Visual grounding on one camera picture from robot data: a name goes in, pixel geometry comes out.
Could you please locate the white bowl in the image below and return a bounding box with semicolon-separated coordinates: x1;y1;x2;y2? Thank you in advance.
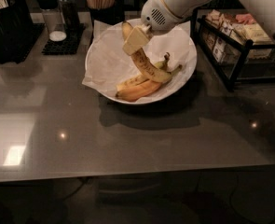
84;18;198;105

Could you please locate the white paper liner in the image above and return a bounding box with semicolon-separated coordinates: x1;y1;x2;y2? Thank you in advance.
81;18;194;105

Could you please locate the front orange-yellow banana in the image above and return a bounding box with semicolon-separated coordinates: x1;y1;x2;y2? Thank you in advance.
116;80;161;102

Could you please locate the small middle yellow banana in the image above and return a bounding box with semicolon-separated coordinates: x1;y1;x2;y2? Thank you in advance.
117;52;170;91

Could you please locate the large black rubber mat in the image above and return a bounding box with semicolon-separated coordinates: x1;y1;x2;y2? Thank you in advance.
0;23;44;64

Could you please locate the cup of wooden stirrers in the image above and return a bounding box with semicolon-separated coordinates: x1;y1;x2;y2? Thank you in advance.
86;0;125;25

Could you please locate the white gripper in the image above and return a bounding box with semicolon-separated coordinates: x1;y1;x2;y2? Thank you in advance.
122;0;212;55

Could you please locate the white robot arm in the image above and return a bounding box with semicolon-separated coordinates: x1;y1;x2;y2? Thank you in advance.
123;0;275;55

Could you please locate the dark glass shaker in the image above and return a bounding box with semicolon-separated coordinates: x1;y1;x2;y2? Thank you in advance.
58;0;80;31

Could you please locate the spotted yellow banana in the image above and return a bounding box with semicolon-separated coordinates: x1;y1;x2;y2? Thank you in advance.
121;21;182;83

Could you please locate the black wire packet rack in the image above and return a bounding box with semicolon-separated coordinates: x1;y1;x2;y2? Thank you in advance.
191;10;275;91

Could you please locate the black condiment caddy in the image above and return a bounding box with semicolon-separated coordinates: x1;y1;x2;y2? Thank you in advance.
0;0;34;63

